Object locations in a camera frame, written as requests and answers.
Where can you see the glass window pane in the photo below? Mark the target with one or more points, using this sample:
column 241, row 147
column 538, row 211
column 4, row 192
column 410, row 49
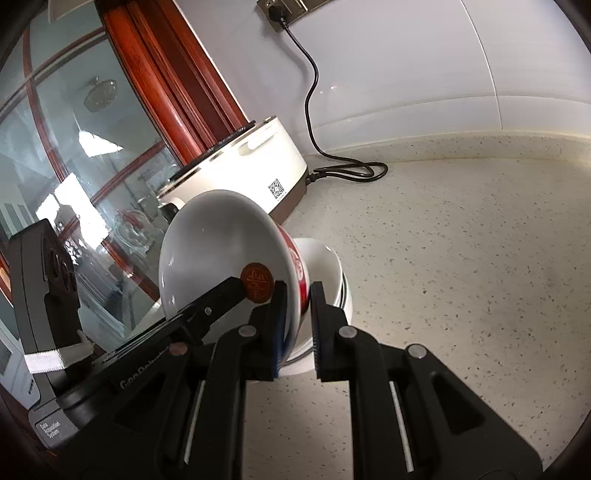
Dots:
column 69, row 152

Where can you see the large plain white bowl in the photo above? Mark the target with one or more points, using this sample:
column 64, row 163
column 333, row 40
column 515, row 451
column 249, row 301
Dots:
column 300, row 357

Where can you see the white bowl with red pattern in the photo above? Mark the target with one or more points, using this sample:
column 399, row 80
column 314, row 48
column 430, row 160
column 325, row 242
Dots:
column 217, row 244

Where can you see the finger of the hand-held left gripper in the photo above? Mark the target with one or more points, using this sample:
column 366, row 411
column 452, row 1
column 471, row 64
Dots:
column 217, row 300

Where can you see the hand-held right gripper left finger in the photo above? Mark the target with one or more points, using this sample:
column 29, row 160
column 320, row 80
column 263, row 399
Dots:
column 277, row 341

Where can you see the grey wall socket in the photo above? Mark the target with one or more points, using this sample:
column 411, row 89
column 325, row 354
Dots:
column 298, row 8

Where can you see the cream electric cooker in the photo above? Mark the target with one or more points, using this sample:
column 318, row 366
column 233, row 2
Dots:
column 258, row 166

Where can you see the white bowl with silver rim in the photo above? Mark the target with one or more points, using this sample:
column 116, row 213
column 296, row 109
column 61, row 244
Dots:
column 318, row 263

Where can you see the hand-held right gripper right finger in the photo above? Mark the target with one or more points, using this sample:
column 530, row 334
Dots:
column 318, row 337

